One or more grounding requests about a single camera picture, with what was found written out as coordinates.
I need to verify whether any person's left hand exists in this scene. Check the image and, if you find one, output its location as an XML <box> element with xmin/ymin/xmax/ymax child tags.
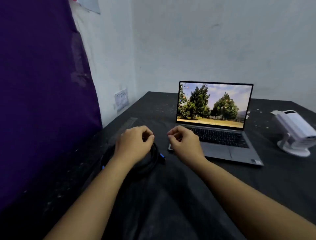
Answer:
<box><xmin>114</xmin><ymin>125</ymin><xmax>155</xmax><ymax>167</ymax></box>

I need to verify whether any person's right forearm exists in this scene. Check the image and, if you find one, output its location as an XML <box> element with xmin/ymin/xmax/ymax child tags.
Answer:
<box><xmin>189</xmin><ymin>156</ymin><xmax>316</xmax><ymax>240</ymax></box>

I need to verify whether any person's right hand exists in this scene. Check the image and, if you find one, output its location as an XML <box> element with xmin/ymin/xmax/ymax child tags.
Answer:
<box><xmin>167</xmin><ymin>125</ymin><xmax>207</xmax><ymax>165</ymax></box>

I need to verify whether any white handwritten paper note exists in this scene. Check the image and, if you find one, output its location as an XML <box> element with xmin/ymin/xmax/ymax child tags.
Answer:
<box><xmin>114</xmin><ymin>88</ymin><xmax>129</xmax><ymax>112</ymax></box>

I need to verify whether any black cable with blue plugs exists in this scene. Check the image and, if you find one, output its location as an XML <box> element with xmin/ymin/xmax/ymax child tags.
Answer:
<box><xmin>100</xmin><ymin>142</ymin><xmax>166</xmax><ymax>178</ymax></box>

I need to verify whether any black plastic table cover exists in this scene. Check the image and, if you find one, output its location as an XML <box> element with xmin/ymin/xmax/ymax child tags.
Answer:
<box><xmin>0</xmin><ymin>91</ymin><xmax>316</xmax><ymax>240</ymax></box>

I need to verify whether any purple cloth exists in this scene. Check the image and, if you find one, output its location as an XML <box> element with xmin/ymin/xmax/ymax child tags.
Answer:
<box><xmin>0</xmin><ymin>0</ymin><xmax>103</xmax><ymax>213</ymax></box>

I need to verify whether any person's left forearm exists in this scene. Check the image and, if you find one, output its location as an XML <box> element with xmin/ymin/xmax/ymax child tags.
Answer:
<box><xmin>44</xmin><ymin>155</ymin><xmax>136</xmax><ymax>240</ymax></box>

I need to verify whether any grey laptop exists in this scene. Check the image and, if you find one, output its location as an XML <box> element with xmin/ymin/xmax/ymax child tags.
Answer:
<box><xmin>168</xmin><ymin>80</ymin><xmax>264</xmax><ymax>166</ymax></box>

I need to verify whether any white mini projector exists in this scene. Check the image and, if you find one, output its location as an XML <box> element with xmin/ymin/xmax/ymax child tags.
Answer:
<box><xmin>274</xmin><ymin>110</ymin><xmax>316</xmax><ymax>158</ymax></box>

